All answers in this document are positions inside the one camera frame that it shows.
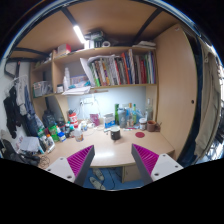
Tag grey shaker bottle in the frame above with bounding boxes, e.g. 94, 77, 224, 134
117, 108, 128, 129

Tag dark hanging clothes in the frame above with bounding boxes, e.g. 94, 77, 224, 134
3, 76, 38, 139

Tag white lidded jar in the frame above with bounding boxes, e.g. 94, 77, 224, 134
138, 117, 148, 131

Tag red and white can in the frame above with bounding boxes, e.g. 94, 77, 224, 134
68, 112, 79, 129

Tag grey slipper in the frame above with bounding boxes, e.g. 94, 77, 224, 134
88, 177, 107, 191
92, 168, 106, 182

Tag green refill pouch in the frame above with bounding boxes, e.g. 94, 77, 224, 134
48, 125, 60, 142

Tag white wall socket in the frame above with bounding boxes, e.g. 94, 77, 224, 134
80, 98, 94, 106

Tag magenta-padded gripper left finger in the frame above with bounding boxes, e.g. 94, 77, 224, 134
45, 144, 96, 188

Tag black bag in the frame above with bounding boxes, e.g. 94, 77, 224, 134
42, 109, 57, 130

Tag green-capped bottle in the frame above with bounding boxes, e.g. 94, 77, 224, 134
132, 103, 138, 125

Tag ceiling tube light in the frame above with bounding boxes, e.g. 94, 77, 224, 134
72, 24, 87, 45

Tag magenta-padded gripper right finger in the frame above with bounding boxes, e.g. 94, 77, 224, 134
130, 143, 184, 186

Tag wooden wardrobe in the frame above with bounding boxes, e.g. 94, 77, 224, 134
154, 23, 202, 162

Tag wooden shelf unit with books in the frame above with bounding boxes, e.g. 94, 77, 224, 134
29, 39, 158, 113

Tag clear glass bottle white cap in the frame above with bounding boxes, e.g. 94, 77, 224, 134
145, 97, 154, 123

